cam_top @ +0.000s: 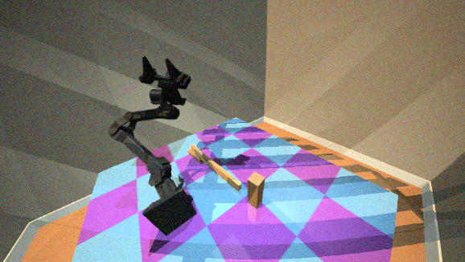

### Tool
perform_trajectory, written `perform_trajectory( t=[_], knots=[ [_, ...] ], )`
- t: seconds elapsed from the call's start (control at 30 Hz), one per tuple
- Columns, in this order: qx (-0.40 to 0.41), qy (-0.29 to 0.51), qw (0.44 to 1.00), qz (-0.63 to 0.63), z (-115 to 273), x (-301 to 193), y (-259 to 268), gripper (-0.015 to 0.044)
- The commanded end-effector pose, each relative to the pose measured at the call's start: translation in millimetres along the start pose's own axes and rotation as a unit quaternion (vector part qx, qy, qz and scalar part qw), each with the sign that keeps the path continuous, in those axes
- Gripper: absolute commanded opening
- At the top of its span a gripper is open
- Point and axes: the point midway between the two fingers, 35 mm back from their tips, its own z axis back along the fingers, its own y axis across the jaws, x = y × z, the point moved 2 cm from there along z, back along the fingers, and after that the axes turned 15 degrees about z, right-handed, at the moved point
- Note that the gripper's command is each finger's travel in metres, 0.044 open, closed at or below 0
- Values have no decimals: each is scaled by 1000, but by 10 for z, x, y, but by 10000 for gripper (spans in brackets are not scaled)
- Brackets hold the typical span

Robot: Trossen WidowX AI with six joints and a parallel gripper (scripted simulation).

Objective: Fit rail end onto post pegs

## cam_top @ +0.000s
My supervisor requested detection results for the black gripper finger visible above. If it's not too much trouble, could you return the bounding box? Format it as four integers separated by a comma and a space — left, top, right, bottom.
165, 58, 185, 84
142, 56, 156, 80

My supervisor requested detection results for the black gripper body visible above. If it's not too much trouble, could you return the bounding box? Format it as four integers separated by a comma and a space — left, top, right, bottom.
139, 71, 191, 98

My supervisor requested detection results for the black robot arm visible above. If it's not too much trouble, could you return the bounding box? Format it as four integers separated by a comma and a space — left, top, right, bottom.
109, 89, 186, 201

